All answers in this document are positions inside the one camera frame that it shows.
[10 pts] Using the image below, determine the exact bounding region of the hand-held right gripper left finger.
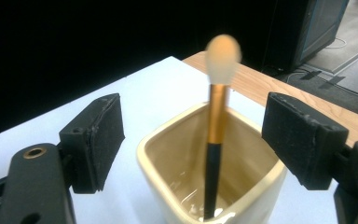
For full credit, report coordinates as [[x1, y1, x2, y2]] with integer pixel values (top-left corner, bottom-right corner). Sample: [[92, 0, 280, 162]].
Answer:
[[58, 92, 126, 195]]

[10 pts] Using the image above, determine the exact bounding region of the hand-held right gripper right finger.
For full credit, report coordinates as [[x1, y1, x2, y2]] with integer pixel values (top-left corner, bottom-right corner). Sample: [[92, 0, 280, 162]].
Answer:
[[261, 91, 350, 191]]

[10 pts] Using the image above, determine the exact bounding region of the cream square ceramic cup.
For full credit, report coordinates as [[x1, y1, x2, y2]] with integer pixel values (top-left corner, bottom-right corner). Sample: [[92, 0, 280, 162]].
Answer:
[[136, 102, 289, 224]]

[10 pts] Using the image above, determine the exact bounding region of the makeup brush with black handle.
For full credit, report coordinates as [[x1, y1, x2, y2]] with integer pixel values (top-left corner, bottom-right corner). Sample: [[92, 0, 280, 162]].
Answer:
[[202, 34, 242, 221]]

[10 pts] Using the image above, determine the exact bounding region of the black tape strip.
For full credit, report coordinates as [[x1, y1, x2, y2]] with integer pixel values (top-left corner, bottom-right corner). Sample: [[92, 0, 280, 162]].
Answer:
[[299, 70, 323, 81]]

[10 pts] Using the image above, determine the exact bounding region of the white table mat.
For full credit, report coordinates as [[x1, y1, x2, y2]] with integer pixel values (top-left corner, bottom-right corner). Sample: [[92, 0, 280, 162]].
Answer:
[[0, 55, 340, 224]]

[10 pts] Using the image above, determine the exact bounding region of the black curtain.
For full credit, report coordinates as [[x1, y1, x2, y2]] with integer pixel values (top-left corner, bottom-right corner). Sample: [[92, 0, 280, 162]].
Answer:
[[0, 0, 279, 142]]

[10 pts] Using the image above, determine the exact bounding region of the dark cabinet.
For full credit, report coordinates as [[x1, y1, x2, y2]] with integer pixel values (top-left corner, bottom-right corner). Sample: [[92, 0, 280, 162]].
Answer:
[[261, 0, 351, 74]]

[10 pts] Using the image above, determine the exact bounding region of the white floor cable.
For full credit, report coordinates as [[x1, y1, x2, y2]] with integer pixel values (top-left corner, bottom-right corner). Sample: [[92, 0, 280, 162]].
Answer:
[[324, 36, 349, 50]]

